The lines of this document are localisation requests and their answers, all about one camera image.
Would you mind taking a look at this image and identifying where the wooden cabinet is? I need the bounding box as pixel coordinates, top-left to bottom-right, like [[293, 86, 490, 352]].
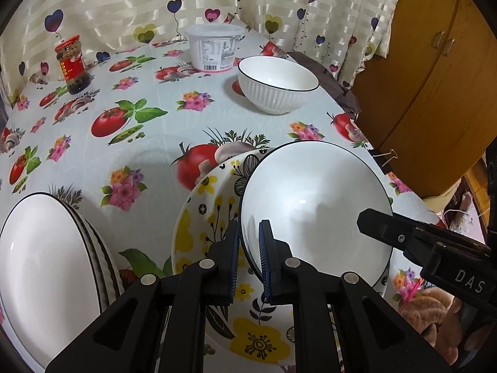
[[349, 0, 497, 199]]

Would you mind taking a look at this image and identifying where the brown fuzzy cloth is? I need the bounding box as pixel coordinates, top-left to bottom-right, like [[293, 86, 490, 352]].
[[400, 291, 463, 362]]

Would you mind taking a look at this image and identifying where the white black-rimmed ribbed bowl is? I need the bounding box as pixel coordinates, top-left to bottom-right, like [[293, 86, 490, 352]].
[[238, 56, 320, 116], [239, 141, 394, 288]]

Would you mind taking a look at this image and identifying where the white plastic tub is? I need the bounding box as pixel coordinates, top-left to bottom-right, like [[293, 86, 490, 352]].
[[184, 23, 246, 72]]

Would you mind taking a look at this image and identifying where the vegetable-print tablecloth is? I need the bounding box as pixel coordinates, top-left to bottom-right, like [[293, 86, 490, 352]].
[[0, 31, 447, 373]]

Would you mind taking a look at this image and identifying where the yellow floral deep plate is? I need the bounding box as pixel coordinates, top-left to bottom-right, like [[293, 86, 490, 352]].
[[171, 147, 393, 368]]

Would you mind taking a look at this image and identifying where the cream heart-print curtain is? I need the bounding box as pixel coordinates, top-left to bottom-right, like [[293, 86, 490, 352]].
[[0, 0, 406, 98]]

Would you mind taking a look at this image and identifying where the red-lidded sauce jar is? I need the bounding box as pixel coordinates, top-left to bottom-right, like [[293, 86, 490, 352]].
[[53, 36, 93, 96]]

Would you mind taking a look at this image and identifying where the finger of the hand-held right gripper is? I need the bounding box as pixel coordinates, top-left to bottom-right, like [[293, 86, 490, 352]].
[[356, 208, 492, 260]]

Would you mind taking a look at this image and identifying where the black binder clip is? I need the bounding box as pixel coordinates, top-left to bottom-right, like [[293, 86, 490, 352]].
[[371, 148, 400, 173]]

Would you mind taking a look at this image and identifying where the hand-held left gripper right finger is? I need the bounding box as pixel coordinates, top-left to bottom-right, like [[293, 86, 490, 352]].
[[258, 219, 453, 373]]

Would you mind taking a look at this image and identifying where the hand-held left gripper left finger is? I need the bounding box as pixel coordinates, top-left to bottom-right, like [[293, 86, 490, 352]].
[[44, 219, 241, 373]]

